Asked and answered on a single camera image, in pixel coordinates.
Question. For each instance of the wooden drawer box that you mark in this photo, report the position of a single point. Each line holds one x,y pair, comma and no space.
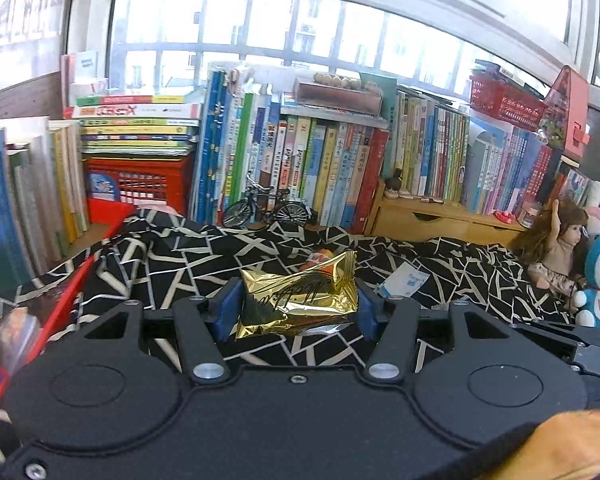
430,217

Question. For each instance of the brown box with wooden beads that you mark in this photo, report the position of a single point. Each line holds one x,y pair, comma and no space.
337,97

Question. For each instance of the red mesh basket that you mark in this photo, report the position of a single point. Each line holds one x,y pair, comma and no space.
507,102

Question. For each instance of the pink jar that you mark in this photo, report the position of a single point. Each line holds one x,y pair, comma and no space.
530,214

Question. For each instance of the brown haired doll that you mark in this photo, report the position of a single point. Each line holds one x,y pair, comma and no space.
560,245

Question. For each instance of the gold foil wrapper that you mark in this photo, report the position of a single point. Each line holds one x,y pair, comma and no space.
300,300

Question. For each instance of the small dark figurine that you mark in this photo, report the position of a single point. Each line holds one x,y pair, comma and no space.
393,185

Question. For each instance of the row of thin books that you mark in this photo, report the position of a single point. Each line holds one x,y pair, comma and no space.
50,185

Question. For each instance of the black white patterned blanket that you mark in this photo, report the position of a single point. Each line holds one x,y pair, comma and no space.
180,260

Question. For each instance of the pink toy house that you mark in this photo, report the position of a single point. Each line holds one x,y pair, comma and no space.
565,110

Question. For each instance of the white blue card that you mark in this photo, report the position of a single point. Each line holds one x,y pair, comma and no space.
405,280

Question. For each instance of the stack of flat books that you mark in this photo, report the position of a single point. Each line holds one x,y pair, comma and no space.
135,125

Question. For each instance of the black model bicycle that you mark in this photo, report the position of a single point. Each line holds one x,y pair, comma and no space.
245,210

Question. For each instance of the red plastic crate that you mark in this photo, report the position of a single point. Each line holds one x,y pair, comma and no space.
140,185

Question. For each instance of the large barred window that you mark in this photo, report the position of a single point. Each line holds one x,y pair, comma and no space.
305,25

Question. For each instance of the row of tall picture books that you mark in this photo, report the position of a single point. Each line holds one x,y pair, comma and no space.
290,160

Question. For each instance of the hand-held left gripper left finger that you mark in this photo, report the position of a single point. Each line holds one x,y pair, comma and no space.
227,310

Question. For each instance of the row of small books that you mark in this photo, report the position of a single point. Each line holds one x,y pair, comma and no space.
460,160

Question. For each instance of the white upright book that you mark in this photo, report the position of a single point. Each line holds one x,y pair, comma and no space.
82,75

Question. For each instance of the orange pink wrapper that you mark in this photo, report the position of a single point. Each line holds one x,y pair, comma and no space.
320,259

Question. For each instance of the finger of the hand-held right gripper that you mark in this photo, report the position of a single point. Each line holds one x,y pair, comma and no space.
565,332

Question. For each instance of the narrow side window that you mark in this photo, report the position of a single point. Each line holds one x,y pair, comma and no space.
20,35

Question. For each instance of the person's left hand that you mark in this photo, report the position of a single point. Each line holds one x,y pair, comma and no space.
575,450

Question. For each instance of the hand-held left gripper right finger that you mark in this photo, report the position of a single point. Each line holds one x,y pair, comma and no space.
370,310

